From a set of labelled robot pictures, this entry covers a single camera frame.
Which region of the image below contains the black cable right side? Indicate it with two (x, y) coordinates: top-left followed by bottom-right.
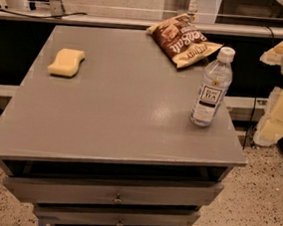
(242, 25), (277, 152)

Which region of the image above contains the clear plastic tea bottle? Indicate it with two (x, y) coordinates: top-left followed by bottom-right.
(190, 46), (235, 127)

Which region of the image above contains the brown chip bag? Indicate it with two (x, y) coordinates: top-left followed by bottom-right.
(146, 13), (221, 69)

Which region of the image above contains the middle grey drawer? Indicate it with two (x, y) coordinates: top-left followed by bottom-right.
(34, 205), (200, 226)

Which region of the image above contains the top grey drawer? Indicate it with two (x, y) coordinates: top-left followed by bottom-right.
(4, 177), (223, 206)

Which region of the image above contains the yellow sponge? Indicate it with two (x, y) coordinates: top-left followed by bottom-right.
(48, 49), (86, 77)

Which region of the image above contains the grey drawer cabinet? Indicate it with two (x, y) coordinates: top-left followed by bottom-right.
(0, 15), (259, 226)

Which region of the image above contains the black cable on ledge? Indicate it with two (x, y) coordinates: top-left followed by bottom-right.
(0, 3), (89, 24)

